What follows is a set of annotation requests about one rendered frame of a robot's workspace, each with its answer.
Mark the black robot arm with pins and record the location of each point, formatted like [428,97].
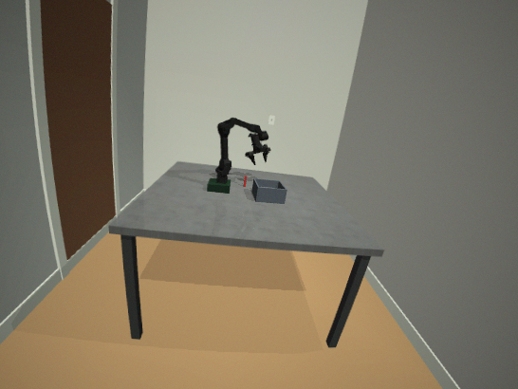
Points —
[223,132]

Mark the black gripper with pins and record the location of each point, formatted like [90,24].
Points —
[251,156]

